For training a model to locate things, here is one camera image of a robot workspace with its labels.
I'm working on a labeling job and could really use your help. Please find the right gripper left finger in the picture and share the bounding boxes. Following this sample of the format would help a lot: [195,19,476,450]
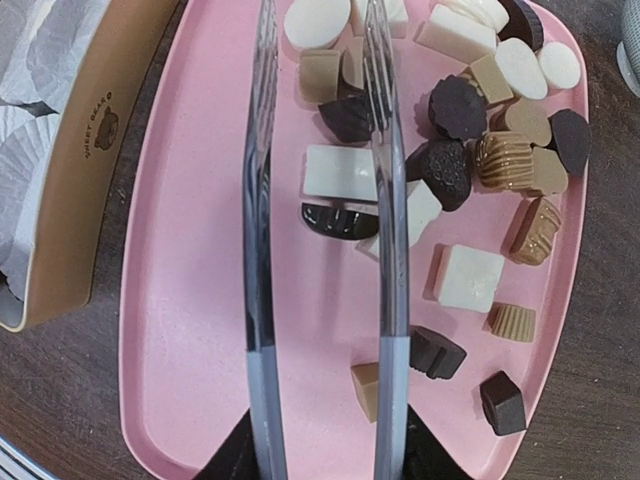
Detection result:
[197,410,260,480]

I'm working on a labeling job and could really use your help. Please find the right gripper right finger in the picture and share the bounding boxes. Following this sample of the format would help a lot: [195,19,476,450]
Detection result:
[404,405,471,480]

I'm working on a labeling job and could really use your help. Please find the metal tongs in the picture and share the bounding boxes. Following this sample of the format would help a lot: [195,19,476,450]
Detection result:
[242,1,410,479]

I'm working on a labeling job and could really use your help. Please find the dark square chocolate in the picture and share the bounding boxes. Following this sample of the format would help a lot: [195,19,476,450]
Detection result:
[480,371,527,436]

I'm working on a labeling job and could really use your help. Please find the tan chocolate under tongs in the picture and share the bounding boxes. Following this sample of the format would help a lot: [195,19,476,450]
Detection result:
[351,362,379,423]

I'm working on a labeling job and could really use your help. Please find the dark ridged chocolate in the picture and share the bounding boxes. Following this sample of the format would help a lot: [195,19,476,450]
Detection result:
[409,325,467,380]

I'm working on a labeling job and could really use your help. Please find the tan ridged cup chocolate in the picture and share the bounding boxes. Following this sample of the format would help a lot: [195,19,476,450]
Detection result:
[488,303,536,343]

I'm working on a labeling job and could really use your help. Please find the white square chocolate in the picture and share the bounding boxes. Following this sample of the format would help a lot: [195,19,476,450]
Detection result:
[422,244,506,313]

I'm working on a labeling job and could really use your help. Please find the dark half-round chocolate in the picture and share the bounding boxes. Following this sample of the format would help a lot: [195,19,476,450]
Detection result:
[301,203,379,241]

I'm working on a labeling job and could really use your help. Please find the tan swirl chocolate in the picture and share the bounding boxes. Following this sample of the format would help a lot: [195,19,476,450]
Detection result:
[509,197,562,266]

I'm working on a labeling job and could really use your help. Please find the white rectangular chocolate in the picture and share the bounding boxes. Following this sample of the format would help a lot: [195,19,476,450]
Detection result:
[303,145,378,202]

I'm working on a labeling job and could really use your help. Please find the white round chocolate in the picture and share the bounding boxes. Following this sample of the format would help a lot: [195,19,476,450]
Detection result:
[284,0,351,51]

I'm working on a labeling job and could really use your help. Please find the pink tray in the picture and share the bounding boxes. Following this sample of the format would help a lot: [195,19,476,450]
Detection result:
[119,1,587,479]

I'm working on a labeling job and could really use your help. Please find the beige tin box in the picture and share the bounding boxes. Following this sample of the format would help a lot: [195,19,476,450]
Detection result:
[1,1,176,333]

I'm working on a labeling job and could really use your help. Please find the light blue bowl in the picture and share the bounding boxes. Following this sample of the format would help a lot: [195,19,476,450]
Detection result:
[616,0,640,98]

